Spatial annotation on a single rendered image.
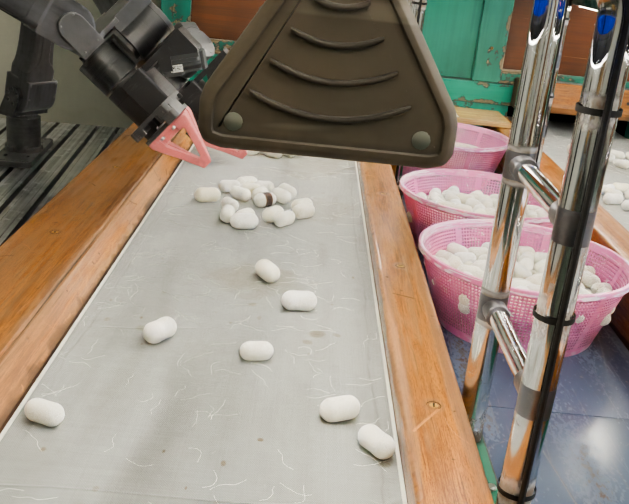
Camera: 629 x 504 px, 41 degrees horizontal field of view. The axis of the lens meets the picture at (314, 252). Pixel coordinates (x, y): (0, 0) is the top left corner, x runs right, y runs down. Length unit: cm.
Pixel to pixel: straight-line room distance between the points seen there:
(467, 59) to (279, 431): 149
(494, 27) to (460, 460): 153
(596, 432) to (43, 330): 54
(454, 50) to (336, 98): 180
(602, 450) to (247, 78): 68
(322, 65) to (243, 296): 67
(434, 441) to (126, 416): 24
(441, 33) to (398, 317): 128
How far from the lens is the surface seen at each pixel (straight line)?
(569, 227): 52
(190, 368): 76
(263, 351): 77
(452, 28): 204
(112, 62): 112
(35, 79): 164
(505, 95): 208
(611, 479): 83
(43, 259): 93
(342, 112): 26
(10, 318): 79
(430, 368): 75
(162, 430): 67
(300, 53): 26
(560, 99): 206
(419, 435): 65
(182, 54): 111
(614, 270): 114
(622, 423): 93
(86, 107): 293
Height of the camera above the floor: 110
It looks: 20 degrees down
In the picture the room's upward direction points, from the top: 6 degrees clockwise
